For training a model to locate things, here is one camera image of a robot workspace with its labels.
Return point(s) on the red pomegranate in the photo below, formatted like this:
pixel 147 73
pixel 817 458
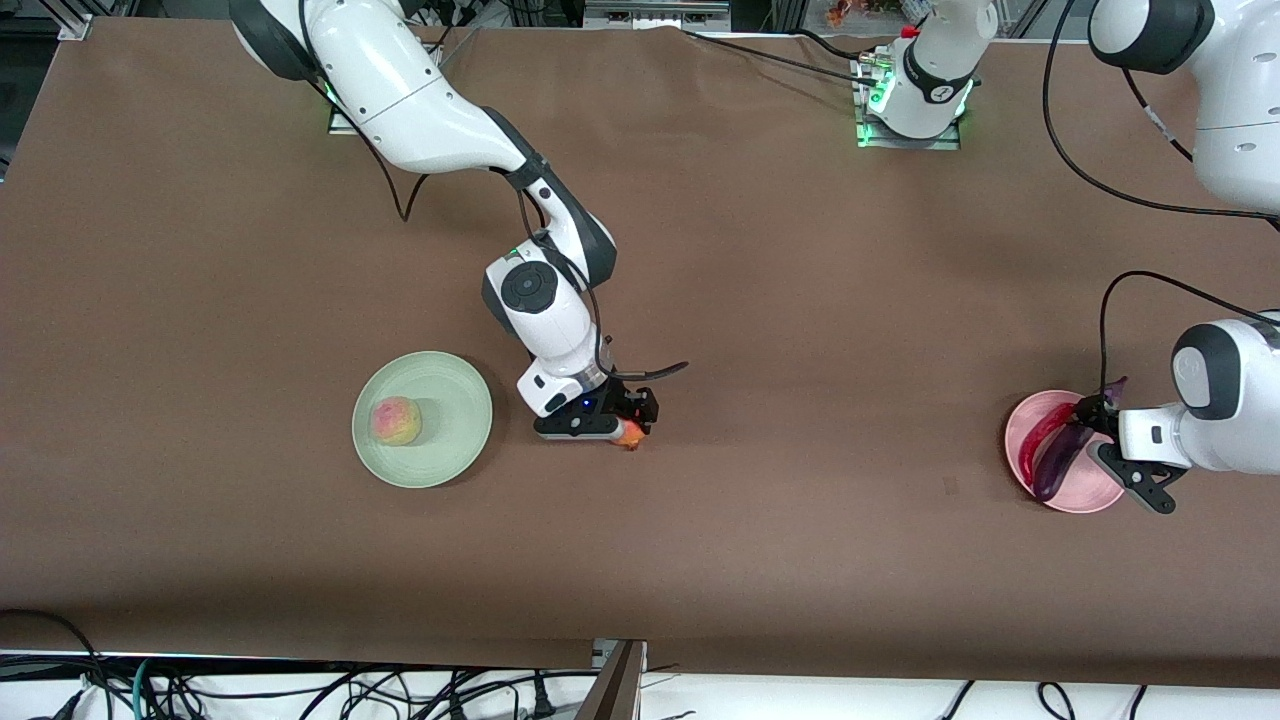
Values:
pixel 632 440

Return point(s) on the red chili pepper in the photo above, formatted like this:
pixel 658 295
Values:
pixel 1035 445

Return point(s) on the purple eggplant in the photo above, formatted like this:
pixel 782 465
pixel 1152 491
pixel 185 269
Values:
pixel 1055 470

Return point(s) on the yellow pink peach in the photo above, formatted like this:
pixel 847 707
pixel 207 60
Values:
pixel 396 422

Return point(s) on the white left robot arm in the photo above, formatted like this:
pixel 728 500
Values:
pixel 1240 120

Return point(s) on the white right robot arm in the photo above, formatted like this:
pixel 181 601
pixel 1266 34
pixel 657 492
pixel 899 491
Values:
pixel 400 90

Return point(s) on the pink round plate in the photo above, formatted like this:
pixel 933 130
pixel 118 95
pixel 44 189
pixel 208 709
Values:
pixel 1090 495

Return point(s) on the pale green round plate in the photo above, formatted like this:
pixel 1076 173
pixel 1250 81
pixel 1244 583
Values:
pixel 450 440

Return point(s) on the brown table cover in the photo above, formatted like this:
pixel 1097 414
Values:
pixel 800 250

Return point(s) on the grey metal box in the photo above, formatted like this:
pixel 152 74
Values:
pixel 650 12

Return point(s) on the small metal bracket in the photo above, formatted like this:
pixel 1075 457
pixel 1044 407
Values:
pixel 603 652

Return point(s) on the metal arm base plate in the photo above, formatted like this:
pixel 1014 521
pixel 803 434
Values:
pixel 338 125
pixel 945 143

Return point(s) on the aluminium frame profile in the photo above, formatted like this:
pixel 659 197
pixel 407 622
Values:
pixel 75 25

